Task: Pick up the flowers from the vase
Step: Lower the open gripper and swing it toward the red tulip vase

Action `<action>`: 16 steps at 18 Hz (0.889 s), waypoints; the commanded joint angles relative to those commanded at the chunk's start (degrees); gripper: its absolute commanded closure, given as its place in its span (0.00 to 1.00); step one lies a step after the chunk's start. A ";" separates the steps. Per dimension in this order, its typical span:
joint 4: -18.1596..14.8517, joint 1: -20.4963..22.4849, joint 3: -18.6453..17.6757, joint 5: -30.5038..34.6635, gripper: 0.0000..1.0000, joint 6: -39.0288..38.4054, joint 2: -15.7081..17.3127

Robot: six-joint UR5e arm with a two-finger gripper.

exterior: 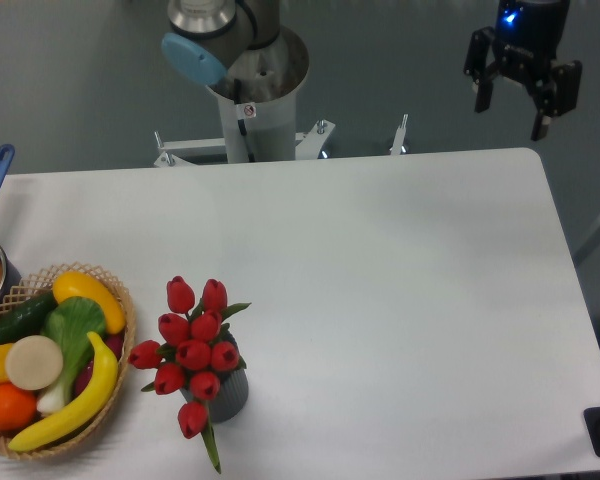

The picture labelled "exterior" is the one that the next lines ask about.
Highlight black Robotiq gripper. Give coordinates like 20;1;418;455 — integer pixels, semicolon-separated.
463;1;582;141

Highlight red tulip bouquet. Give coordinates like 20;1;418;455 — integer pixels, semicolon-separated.
129;276;249;473

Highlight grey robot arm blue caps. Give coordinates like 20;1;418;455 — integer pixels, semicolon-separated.
161;1;583;141

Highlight grey ribbed vase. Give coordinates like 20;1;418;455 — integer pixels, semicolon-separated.
179;334;250;424

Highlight dark red vegetable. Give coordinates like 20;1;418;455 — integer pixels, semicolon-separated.
73;332;125;397

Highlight yellow squash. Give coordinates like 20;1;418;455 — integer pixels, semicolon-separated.
52;271;126;335

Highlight green bok choy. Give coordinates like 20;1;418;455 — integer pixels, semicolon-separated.
37;297;106;417

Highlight woven wicker basket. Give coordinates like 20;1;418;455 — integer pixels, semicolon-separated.
0;262;136;460

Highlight yellow banana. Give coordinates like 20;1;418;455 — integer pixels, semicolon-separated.
8;332;118;453

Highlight green cucumber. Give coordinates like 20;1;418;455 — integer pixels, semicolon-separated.
0;291;57;345

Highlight beige round biscuit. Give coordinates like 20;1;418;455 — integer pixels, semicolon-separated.
5;335;64;391

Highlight orange fruit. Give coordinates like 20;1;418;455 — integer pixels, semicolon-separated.
0;383;37;432

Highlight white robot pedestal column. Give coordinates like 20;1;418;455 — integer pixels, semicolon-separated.
209;26;309;164

